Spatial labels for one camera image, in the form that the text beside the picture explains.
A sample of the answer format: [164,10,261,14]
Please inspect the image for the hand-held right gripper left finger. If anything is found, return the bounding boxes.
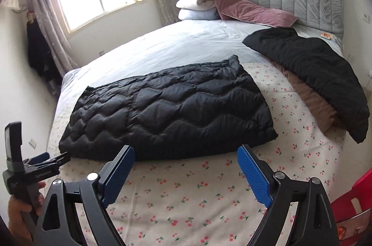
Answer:
[34,145,135,246]

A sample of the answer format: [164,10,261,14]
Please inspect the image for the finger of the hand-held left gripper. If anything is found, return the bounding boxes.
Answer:
[29,151,50,165]
[37,151,71,170]

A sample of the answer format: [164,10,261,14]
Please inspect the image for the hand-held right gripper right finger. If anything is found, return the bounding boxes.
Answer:
[237,144,340,246]

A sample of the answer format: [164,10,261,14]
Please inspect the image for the black puffer jacket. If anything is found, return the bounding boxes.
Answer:
[58,54,279,162]

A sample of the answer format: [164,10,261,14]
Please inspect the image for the dark hanging clothes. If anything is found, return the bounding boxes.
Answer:
[26,12,63,87]

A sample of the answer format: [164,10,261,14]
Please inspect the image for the person's left hand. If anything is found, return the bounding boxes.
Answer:
[7,180,47,239]

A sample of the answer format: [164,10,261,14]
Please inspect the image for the cherry print blanket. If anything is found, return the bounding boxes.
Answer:
[48,62,348,246]

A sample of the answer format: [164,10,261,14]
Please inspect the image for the brown garment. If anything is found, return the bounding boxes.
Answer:
[267,59,346,134]

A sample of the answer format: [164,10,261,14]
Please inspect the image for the red plastic chair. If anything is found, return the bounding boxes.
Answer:
[330,167,372,246]

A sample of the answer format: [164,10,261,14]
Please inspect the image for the black quilted coat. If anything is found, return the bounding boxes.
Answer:
[242,28,370,144]

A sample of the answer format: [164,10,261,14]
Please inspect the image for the large bed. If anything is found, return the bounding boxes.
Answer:
[46,18,349,246]

